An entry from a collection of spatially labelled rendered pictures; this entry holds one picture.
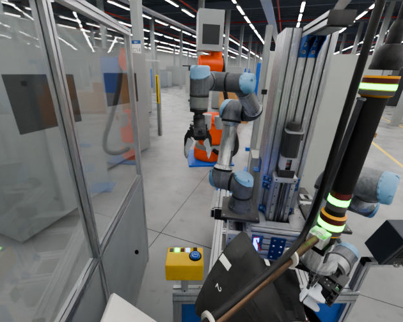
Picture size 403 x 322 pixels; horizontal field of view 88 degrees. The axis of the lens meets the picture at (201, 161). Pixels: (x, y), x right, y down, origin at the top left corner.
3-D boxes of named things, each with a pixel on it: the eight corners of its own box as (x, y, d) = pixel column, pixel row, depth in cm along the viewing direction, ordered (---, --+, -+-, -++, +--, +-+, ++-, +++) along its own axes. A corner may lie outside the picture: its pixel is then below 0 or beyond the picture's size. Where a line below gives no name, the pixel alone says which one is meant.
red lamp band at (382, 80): (393, 84, 28) (395, 78, 28) (355, 82, 31) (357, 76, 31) (402, 84, 30) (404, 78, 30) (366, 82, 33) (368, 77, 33)
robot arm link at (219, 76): (230, 91, 91) (221, 93, 82) (207, 89, 95) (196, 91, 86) (232, 71, 88) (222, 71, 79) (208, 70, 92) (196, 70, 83)
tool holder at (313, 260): (321, 288, 39) (336, 248, 35) (287, 262, 44) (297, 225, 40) (342, 264, 44) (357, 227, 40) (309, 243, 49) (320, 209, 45)
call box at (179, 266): (165, 283, 91) (164, 265, 87) (168, 263, 100) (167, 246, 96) (202, 282, 91) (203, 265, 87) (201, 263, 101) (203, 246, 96)
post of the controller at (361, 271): (352, 291, 102) (366, 262, 94) (348, 285, 105) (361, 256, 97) (358, 291, 102) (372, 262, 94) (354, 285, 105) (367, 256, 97)
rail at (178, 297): (173, 304, 101) (172, 292, 98) (173, 296, 105) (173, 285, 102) (354, 303, 105) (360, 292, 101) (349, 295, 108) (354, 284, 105)
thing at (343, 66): (240, 227, 267) (267, 24, 180) (239, 225, 271) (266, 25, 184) (332, 229, 271) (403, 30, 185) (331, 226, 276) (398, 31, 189)
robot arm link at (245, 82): (264, 126, 122) (249, 94, 77) (245, 123, 126) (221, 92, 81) (268, 106, 122) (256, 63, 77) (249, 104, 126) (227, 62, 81)
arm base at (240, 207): (228, 199, 139) (229, 186, 136) (251, 201, 138) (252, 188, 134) (227, 213, 126) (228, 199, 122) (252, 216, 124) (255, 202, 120)
